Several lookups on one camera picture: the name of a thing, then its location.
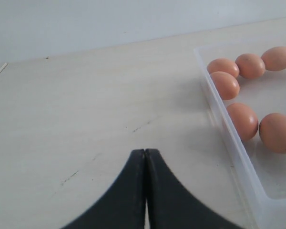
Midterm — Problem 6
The brown egg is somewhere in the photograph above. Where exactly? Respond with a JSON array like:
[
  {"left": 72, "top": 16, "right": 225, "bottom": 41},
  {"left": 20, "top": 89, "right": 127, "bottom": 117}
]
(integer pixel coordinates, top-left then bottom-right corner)
[
  {"left": 210, "top": 71, "right": 240, "bottom": 100},
  {"left": 259, "top": 113, "right": 286, "bottom": 154},
  {"left": 261, "top": 46, "right": 286, "bottom": 72},
  {"left": 207, "top": 58, "right": 240, "bottom": 78},
  {"left": 226, "top": 103, "right": 259, "bottom": 141},
  {"left": 235, "top": 53, "right": 266, "bottom": 79}
]

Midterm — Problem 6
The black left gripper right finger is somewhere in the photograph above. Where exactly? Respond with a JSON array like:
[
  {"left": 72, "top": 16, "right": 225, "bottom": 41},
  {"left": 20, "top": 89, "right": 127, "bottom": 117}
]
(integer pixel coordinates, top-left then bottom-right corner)
[{"left": 145, "top": 149, "right": 240, "bottom": 229}]

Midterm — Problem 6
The clear plastic tray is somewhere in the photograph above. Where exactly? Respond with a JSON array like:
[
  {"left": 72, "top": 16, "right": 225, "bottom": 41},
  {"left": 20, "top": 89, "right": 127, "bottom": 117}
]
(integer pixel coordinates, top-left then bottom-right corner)
[{"left": 194, "top": 45, "right": 286, "bottom": 229}]

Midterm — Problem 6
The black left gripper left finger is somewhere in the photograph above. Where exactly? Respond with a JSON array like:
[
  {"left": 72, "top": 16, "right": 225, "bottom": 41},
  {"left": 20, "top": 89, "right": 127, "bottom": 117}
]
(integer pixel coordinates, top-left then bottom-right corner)
[{"left": 64, "top": 149, "right": 146, "bottom": 229}]

